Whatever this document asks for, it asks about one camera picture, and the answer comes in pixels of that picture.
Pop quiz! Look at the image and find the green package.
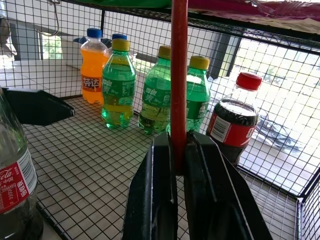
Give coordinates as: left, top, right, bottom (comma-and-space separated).
81, 0, 173, 9

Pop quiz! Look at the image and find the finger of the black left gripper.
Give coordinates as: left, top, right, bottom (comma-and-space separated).
1, 87, 76, 127

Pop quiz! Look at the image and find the plastic cola bottle red cap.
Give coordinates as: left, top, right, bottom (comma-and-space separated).
205, 72, 264, 166

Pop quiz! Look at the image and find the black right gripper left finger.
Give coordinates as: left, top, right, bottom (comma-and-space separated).
121, 131, 179, 240

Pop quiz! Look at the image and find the clear plastic bottle blue cap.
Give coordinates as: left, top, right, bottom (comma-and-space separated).
104, 33, 128, 59

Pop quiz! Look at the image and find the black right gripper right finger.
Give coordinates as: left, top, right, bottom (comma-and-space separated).
183, 130, 274, 240

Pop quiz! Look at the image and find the green soda bottle yellow cap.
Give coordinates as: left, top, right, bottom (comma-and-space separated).
137, 45, 174, 136
165, 55, 212, 135
100, 38, 138, 130

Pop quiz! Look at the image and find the red vertical rod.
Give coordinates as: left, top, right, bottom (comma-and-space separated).
170, 0, 189, 176

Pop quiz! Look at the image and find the black wire mesh rack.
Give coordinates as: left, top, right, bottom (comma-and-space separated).
0, 0, 320, 240

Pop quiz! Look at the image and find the orange soda bottle blue cap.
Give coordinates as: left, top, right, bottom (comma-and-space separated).
80, 27, 110, 106

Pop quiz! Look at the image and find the red snack package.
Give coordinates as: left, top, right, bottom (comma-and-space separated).
187, 0, 320, 29

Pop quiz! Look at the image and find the glass cola bottle red label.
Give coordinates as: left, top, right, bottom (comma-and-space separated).
0, 86, 45, 240

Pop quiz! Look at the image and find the metal S hook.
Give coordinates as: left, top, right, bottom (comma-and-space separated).
34, 0, 61, 37

